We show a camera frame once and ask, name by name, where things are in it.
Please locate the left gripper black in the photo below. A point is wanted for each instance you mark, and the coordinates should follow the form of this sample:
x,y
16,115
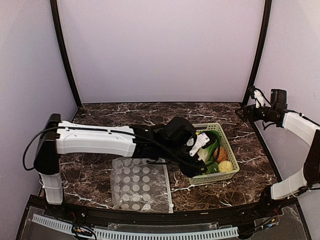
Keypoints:
x,y
193,169

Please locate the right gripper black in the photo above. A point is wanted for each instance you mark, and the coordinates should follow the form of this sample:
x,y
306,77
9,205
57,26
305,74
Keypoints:
x,y
252,108

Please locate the green plastic basket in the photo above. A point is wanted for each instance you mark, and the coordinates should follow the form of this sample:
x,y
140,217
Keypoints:
x,y
220,176

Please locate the bok choy toy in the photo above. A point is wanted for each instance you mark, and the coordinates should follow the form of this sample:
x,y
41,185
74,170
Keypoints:
x,y
207,154

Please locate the clear polka dot zip bag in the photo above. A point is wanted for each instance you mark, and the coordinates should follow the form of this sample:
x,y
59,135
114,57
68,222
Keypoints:
x,y
141,185

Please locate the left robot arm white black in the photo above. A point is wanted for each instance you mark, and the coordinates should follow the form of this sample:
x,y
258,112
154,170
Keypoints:
x,y
63,137

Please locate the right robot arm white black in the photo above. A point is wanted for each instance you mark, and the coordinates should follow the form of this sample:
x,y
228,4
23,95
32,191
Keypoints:
x,y
297,144

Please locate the brown bun toy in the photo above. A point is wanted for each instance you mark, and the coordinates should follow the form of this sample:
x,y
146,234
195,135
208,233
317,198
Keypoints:
x,y
220,155

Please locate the cream cauliflower toy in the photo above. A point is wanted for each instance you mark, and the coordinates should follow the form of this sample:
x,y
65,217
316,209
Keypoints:
x,y
225,166

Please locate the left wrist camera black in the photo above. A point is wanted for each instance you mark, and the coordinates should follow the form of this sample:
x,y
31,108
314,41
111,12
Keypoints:
x,y
181,132

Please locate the right black frame post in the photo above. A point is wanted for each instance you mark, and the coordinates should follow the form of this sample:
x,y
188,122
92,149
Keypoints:
x,y
261,42

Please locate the black frame post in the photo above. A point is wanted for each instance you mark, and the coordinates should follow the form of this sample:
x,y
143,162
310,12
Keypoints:
x,y
261,42
63,52

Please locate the white slotted cable duct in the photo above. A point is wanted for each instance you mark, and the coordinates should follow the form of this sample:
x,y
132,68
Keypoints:
x,y
116,231

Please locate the black front rail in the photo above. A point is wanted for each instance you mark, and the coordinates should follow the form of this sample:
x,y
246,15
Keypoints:
x,y
239,215

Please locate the left black frame post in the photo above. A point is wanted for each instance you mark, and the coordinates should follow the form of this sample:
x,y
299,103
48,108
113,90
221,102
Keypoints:
x,y
63,52

